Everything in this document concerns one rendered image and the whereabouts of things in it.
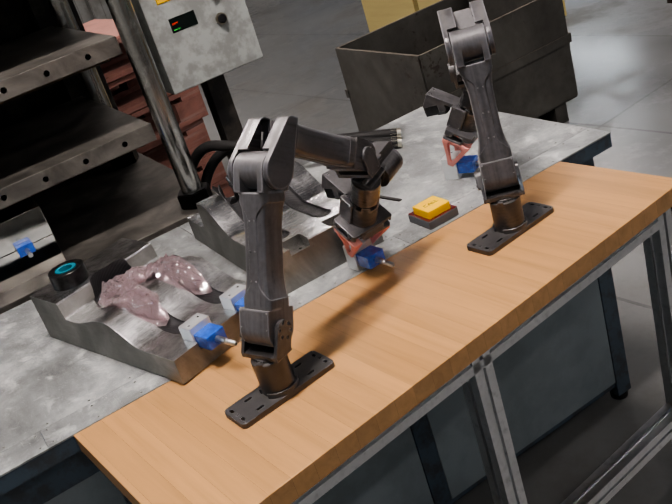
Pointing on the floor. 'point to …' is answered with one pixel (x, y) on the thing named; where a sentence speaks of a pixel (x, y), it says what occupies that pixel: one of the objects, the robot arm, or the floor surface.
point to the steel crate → (514, 87)
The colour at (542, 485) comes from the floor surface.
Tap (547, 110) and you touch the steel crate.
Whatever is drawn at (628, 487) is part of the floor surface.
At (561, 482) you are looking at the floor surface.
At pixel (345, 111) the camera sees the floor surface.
